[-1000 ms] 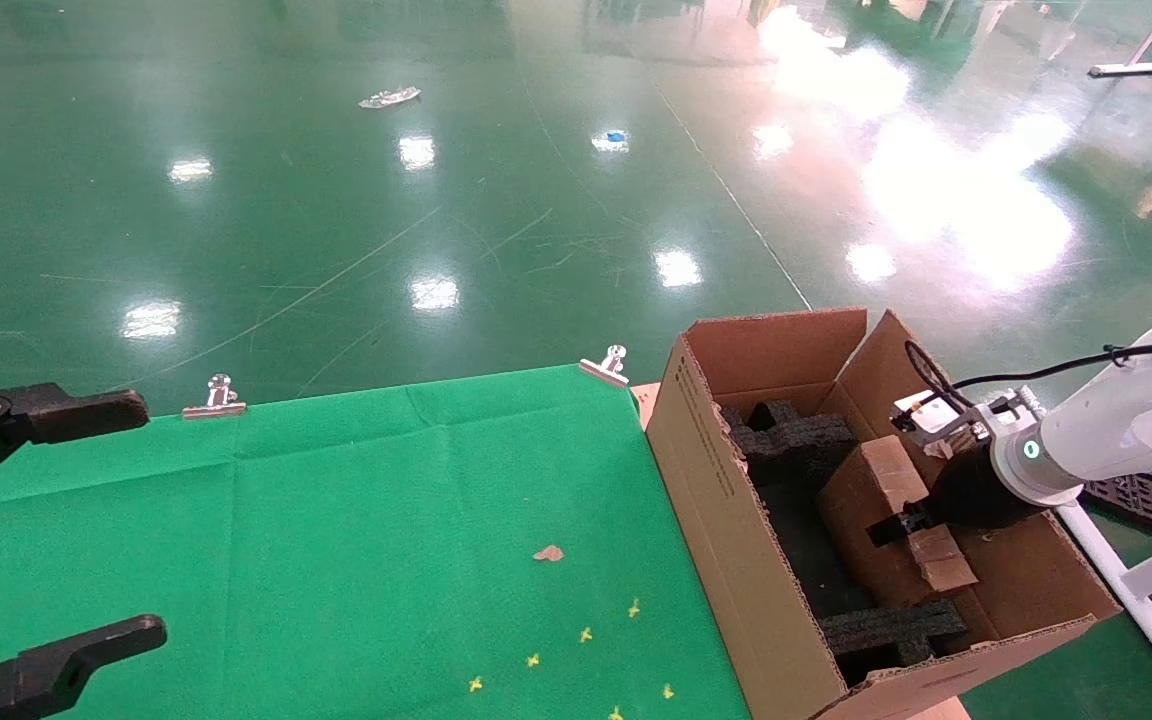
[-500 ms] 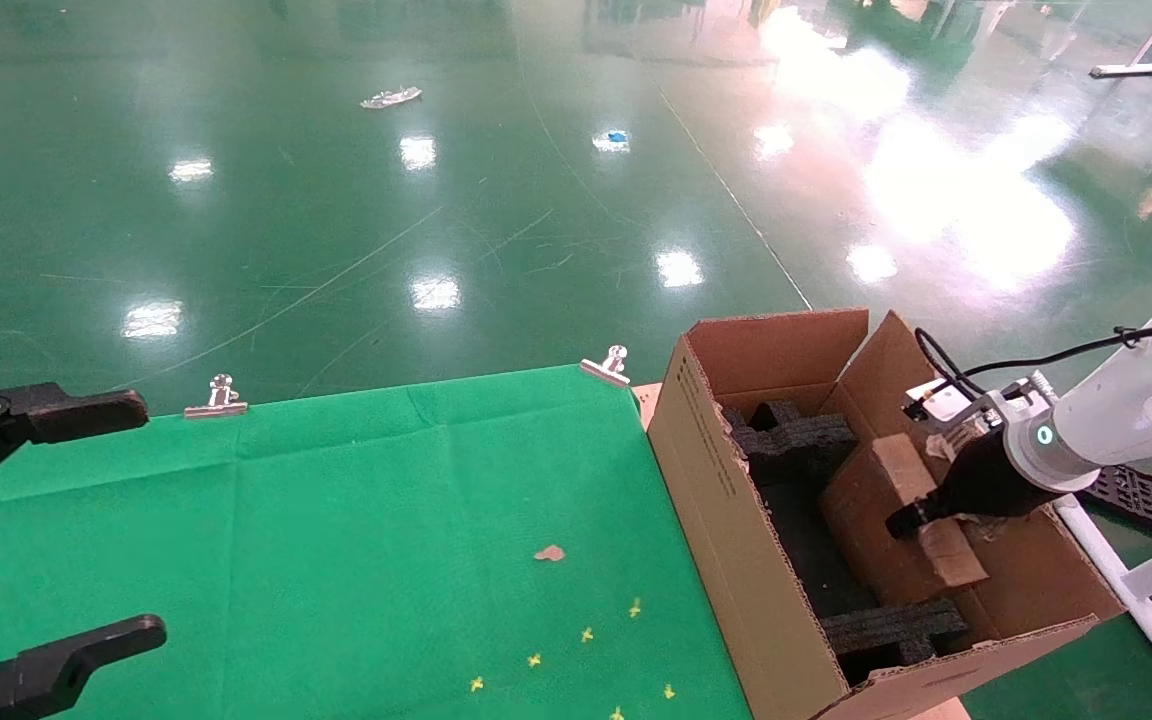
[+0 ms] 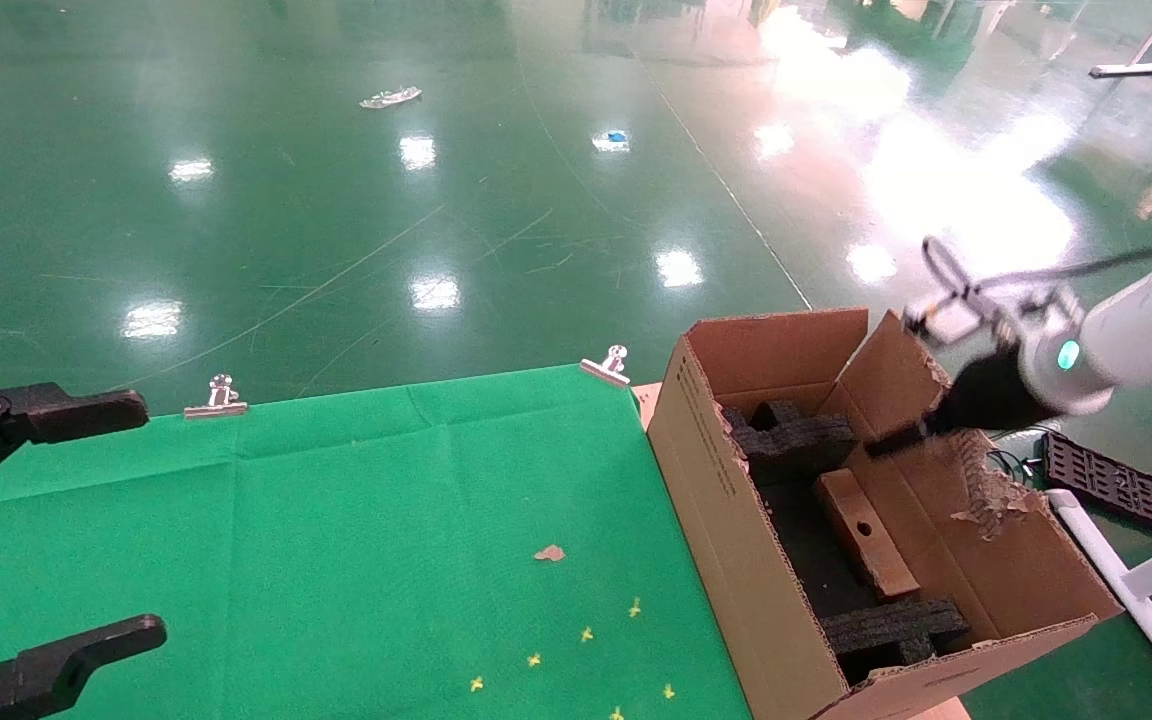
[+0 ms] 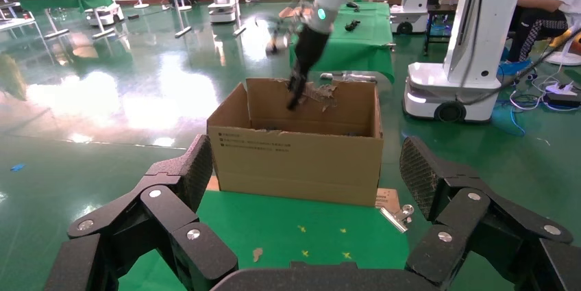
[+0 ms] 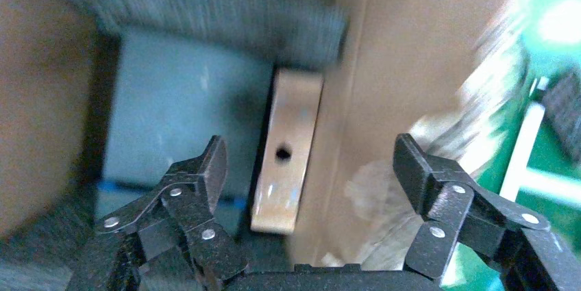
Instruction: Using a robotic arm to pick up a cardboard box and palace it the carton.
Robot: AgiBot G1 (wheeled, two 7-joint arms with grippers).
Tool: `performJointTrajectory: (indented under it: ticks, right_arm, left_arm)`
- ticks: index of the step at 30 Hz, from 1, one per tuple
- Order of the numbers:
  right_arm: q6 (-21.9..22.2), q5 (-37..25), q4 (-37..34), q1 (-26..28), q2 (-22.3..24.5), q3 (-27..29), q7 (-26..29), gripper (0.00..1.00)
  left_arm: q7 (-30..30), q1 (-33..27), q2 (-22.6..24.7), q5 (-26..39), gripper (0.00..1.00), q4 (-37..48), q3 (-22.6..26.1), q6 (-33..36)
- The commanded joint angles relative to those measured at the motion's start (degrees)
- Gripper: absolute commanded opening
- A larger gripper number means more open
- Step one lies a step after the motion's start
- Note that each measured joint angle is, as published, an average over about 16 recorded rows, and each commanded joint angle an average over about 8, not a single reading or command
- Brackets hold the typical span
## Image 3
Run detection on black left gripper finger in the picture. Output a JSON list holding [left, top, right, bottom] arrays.
[[0, 614, 168, 720], [0, 376, 150, 513]]

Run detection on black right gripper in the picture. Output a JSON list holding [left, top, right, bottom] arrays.
[[864, 343, 1057, 459]]

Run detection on small cardboard box with hole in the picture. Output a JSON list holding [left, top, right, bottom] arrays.
[[814, 467, 924, 602]]

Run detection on large open cardboard carton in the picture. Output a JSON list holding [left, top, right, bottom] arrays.
[[646, 306, 1124, 720]]

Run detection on black foam insert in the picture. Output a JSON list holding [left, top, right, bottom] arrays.
[[819, 597, 973, 688], [719, 398, 859, 488]]

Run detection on silver binder clip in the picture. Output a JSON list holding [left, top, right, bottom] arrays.
[[579, 344, 633, 389], [183, 374, 250, 420]]

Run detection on black grid floor tray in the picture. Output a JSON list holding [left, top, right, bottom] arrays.
[[1039, 428, 1152, 542]]

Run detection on green table cloth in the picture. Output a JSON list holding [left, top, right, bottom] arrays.
[[0, 362, 755, 720]]

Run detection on white stand base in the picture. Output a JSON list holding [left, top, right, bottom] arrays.
[[1088, 0, 1152, 80]]

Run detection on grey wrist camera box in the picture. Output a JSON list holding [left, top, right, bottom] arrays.
[[901, 293, 1002, 348]]

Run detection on grey metal camera bracket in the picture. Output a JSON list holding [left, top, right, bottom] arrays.
[[976, 278, 1087, 336]]

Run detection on white pipe frame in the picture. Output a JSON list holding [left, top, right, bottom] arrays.
[[1044, 488, 1152, 719]]

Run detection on thick black cable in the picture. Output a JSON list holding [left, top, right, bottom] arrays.
[[919, 232, 1152, 306]]

